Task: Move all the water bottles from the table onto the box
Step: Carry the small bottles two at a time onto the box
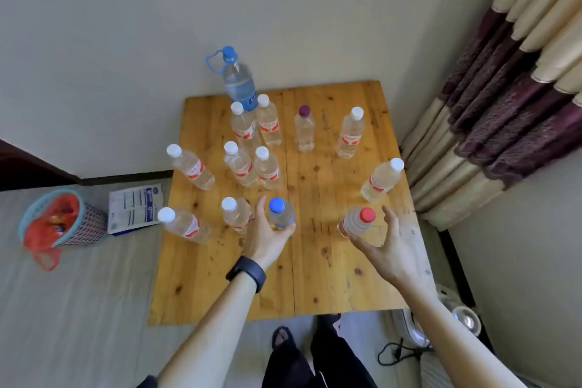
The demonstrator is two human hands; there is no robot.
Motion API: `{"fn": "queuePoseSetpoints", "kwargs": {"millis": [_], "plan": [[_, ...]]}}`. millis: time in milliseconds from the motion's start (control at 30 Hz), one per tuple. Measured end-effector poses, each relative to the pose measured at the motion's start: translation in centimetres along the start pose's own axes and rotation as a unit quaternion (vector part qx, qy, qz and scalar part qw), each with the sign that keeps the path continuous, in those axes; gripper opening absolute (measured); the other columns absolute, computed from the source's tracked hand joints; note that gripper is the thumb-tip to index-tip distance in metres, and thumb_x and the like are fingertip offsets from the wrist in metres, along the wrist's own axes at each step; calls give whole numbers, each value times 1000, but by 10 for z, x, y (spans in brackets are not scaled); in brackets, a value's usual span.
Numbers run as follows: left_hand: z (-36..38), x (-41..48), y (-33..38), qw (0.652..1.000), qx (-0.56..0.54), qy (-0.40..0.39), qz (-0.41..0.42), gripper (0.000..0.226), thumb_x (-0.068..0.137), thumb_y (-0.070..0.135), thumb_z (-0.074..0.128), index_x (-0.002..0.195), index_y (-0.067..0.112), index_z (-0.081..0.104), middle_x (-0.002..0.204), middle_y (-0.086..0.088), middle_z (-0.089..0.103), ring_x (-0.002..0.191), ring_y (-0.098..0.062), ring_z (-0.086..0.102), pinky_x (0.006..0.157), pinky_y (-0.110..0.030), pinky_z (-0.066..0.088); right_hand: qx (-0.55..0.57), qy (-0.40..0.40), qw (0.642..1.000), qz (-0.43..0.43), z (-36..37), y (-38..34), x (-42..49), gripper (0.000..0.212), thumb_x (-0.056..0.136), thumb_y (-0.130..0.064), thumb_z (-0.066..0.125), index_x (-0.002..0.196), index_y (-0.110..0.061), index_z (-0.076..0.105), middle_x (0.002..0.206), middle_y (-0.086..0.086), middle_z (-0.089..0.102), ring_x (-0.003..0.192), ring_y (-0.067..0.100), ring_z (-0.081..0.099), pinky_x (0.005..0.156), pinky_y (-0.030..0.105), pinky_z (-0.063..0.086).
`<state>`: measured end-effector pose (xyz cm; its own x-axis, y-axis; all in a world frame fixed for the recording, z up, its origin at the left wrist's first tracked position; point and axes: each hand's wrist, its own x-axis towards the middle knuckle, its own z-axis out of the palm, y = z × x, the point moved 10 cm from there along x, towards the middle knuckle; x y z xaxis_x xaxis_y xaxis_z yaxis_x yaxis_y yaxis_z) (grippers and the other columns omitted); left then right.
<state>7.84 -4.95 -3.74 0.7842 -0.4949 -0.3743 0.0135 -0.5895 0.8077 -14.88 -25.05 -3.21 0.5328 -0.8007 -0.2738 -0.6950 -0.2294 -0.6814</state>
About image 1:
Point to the white blue printed packet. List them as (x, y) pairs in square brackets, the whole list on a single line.
[(134, 210)]

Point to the person's right forearm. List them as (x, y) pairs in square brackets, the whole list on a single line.
[(454, 342)]

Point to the red cap water bottle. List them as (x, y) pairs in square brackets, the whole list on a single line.
[(357, 221)]

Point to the blue rim woven basket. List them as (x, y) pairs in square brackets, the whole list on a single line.
[(88, 224)]

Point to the person's left forearm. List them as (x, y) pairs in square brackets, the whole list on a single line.
[(204, 333)]

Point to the purple cap bottle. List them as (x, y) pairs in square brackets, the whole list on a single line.
[(304, 133)]

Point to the wooden table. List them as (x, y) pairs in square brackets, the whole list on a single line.
[(313, 285)]

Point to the cream and purple curtain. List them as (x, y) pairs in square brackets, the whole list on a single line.
[(500, 106)]

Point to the black sandal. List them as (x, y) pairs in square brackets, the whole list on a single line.
[(282, 337)]

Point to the person's right hand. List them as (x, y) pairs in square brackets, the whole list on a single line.
[(400, 256)]

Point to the dark red door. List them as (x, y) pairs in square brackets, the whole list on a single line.
[(22, 169)]

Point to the black smartwatch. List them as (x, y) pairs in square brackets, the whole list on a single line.
[(248, 273)]

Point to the person's black left sleeve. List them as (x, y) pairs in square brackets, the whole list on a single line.
[(147, 382)]

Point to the person's left hand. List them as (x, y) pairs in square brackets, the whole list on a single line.
[(263, 242)]

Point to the person's black trousers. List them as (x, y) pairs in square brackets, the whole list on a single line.
[(332, 360)]

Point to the red plastic bag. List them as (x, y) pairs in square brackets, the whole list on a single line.
[(45, 237)]

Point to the small blue cap water bottle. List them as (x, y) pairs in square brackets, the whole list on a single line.
[(278, 212)]

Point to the cluster of white cap bottles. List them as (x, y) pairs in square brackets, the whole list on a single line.
[(239, 165)]

